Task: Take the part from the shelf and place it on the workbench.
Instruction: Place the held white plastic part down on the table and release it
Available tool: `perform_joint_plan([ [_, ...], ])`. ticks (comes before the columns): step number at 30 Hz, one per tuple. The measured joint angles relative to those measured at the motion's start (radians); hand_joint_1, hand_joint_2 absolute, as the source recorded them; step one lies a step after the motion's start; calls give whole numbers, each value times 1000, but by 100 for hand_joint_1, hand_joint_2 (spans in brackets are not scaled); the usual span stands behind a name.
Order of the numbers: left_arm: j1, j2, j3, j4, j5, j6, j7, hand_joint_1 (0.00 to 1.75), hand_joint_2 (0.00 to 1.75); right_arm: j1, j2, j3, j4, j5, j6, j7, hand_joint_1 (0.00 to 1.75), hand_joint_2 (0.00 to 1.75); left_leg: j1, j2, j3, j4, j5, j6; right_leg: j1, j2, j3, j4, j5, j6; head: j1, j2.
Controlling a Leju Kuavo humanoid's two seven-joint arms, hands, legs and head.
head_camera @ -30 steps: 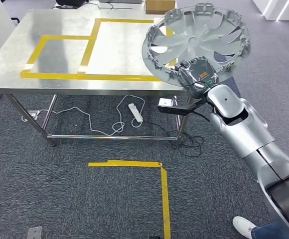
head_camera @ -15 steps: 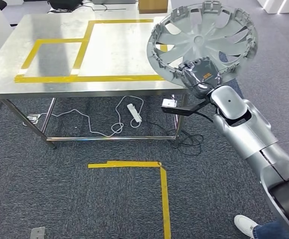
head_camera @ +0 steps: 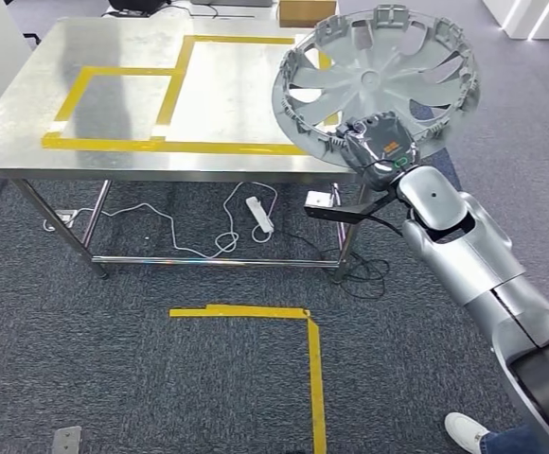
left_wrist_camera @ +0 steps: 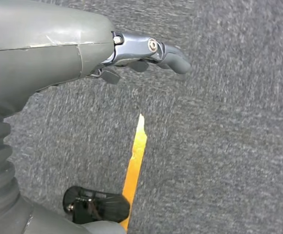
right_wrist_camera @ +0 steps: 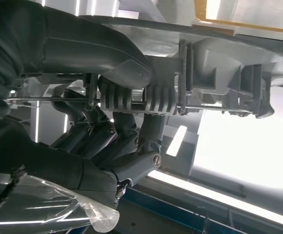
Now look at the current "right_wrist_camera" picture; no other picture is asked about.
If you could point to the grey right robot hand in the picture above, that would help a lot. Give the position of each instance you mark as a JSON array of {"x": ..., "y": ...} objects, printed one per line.
[{"x": 46, "y": 168}]

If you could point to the steel workbench table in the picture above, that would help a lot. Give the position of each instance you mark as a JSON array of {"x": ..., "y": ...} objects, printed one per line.
[{"x": 265, "y": 13}]

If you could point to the clear plastic film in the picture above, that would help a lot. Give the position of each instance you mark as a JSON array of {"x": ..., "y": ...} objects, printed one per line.
[{"x": 58, "y": 206}]

